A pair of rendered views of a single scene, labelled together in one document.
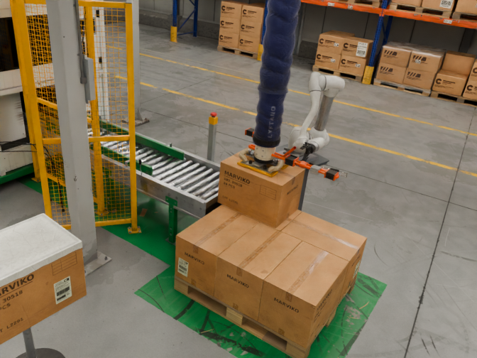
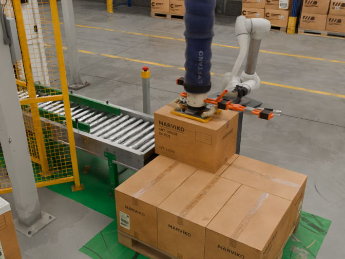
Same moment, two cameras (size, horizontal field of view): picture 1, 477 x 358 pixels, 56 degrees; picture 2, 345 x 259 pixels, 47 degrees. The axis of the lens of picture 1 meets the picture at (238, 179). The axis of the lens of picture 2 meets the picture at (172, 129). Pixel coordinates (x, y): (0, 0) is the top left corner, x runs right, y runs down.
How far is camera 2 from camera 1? 0.41 m
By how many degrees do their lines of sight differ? 2
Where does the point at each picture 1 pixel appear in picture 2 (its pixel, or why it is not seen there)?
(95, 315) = not seen: outside the picture
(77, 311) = not seen: outside the picture
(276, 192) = (211, 137)
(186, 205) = (124, 159)
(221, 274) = (163, 224)
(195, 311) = not seen: outside the picture
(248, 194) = (184, 142)
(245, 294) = (188, 243)
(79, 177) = (13, 139)
